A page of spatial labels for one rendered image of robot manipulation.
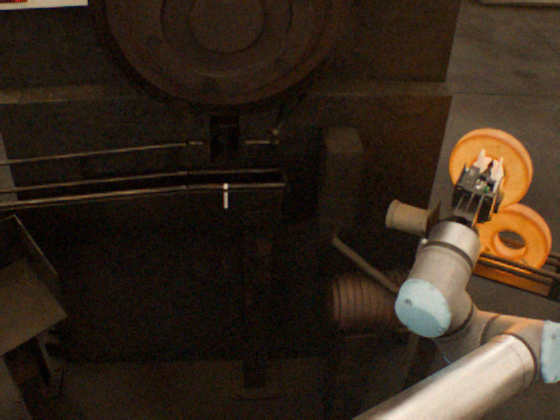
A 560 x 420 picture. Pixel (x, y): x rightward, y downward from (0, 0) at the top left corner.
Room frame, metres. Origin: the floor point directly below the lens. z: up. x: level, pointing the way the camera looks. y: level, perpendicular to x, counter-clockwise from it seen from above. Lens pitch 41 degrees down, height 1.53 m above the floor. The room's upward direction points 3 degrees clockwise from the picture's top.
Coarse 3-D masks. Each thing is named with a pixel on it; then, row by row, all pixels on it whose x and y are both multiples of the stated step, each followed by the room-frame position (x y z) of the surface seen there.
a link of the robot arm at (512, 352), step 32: (512, 320) 0.63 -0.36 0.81; (480, 352) 0.54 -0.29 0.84; (512, 352) 0.54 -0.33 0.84; (544, 352) 0.54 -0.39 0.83; (416, 384) 0.47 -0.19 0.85; (448, 384) 0.46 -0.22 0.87; (480, 384) 0.47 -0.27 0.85; (512, 384) 0.49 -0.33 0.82; (384, 416) 0.40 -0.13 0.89; (416, 416) 0.41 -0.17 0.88; (448, 416) 0.42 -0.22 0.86; (480, 416) 0.45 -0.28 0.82
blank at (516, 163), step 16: (464, 144) 0.97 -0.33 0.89; (480, 144) 0.95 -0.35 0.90; (496, 144) 0.94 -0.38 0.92; (512, 144) 0.93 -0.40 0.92; (464, 160) 0.96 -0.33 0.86; (496, 160) 0.94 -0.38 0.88; (512, 160) 0.92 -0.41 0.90; (528, 160) 0.93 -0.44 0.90; (512, 176) 0.92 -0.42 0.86; (528, 176) 0.91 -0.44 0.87; (512, 192) 0.91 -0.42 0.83
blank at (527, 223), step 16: (512, 208) 0.92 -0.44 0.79; (528, 208) 0.92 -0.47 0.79; (480, 224) 0.93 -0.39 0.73; (496, 224) 0.92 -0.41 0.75; (512, 224) 0.90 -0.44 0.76; (528, 224) 0.89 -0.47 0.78; (544, 224) 0.89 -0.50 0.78; (480, 240) 0.93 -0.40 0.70; (496, 240) 0.93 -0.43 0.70; (528, 240) 0.88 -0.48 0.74; (544, 240) 0.87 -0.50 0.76; (512, 256) 0.90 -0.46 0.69; (528, 256) 0.88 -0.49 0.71; (544, 256) 0.86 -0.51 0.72; (528, 272) 0.87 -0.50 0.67
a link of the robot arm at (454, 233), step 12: (432, 228) 0.79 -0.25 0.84; (444, 228) 0.76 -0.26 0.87; (456, 228) 0.76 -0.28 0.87; (468, 228) 0.76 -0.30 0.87; (432, 240) 0.75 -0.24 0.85; (444, 240) 0.74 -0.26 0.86; (456, 240) 0.73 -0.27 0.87; (468, 240) 0.74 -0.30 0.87; (468, 252) 0.72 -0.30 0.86; (480, 252) 0.74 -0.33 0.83
